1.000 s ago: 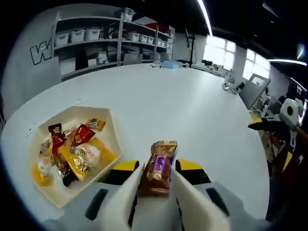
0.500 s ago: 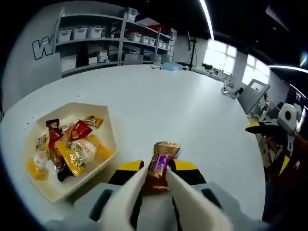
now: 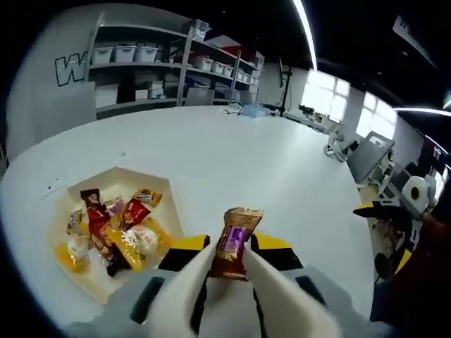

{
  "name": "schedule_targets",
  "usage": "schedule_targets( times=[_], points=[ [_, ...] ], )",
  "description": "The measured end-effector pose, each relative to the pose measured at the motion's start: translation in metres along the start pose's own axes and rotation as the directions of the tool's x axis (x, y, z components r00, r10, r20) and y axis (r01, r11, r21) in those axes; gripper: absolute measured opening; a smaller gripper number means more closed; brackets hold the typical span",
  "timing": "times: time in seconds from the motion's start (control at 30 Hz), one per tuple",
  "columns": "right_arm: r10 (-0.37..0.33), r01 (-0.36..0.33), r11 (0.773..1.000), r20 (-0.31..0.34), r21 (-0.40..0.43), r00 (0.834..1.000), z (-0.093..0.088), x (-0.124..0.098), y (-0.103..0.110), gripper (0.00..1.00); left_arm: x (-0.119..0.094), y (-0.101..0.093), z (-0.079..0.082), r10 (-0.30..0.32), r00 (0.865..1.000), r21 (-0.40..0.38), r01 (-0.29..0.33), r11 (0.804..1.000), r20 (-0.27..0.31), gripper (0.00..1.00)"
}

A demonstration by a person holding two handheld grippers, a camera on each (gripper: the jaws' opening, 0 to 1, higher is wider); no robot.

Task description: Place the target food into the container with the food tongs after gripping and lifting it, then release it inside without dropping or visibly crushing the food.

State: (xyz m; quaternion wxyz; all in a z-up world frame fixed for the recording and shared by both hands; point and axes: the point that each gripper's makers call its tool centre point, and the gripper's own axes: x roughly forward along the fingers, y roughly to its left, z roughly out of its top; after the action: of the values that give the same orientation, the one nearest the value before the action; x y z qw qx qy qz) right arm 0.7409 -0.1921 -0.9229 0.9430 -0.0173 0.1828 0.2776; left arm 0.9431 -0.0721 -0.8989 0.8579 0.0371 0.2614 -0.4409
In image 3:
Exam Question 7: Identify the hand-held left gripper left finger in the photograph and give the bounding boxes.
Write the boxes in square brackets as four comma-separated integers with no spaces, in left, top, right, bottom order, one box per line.
[65,232,211,338]

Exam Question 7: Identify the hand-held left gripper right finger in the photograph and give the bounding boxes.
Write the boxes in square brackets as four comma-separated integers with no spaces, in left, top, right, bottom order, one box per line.
[250,232,392,338]

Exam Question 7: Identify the beige food tongs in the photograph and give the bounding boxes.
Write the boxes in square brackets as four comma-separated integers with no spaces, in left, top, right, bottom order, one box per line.
[151,239,345,338]

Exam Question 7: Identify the pile of snacks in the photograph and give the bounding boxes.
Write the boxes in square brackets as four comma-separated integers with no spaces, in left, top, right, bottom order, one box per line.
[56,189,173,278]

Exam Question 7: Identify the small orange food packet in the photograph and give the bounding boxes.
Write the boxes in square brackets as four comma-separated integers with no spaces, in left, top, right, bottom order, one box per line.
[135,189,163,206]

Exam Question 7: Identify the brown food packet purple label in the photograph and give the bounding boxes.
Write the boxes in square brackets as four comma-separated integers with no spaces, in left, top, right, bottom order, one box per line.
[209,206,264,282]

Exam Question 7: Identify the beige hexagonal container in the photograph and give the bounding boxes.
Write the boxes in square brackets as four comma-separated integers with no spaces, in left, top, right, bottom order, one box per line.
[45,167,184,306]

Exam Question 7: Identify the small white device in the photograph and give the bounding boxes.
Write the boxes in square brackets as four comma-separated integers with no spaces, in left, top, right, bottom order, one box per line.
[323,135,348,162]

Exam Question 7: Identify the short ceiling light strip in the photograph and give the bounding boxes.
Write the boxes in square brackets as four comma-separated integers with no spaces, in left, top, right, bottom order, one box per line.
[393,106,451,118]

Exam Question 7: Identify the bright window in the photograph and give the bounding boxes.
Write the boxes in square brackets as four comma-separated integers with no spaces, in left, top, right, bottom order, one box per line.
[301,68,399,142]

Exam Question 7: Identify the black tripod stand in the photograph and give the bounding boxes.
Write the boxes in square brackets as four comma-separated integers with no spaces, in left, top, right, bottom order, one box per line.
[278,58,295,114]

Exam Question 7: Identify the ceiling air vent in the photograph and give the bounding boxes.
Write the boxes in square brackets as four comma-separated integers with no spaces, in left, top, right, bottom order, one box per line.
[393,13,438,70]

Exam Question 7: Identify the blue box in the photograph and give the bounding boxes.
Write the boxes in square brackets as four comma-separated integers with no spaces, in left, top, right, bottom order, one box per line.
[242,104,269,118]

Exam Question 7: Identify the long ceiling light strip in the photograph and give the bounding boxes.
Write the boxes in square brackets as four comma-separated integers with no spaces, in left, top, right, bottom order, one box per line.
[292,0,320,71]

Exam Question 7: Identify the pale grey board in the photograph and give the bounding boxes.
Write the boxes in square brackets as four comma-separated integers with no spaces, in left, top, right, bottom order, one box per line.
[52,80,99,125]

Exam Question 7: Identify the grey metal shelving rack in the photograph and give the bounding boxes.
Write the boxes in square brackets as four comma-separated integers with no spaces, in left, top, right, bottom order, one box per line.
[86,12,265,111]

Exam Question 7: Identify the row of white storage bins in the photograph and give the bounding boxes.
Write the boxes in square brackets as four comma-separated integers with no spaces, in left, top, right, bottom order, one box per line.
[91,44,261,86]

